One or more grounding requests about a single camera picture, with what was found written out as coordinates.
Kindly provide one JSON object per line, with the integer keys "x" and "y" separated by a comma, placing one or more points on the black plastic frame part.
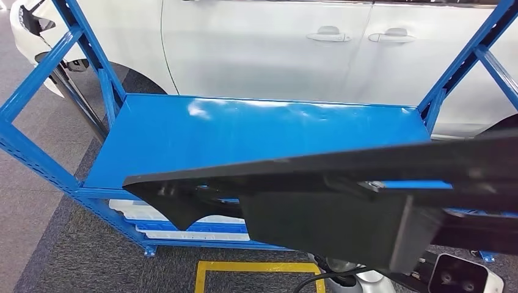
{"x": 323, "y": 226}

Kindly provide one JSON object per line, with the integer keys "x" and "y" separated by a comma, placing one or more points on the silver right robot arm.
{"x": 376, "y": 283}

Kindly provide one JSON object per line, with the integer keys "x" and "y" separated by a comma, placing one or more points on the blue metal shelf rack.
{"x": 242, "y": 137}

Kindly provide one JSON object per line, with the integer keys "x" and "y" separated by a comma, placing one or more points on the white car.
{"x": 263, "y": 52}

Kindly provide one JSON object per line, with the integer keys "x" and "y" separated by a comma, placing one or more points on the yellow floor tape square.
{"x": 251, "y": 267}

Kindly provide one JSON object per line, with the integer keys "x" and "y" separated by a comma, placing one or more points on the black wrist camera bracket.
{"x": 421, "y": 267}

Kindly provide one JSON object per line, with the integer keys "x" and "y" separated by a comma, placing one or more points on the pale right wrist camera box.
{"x": 461, "y": 277}

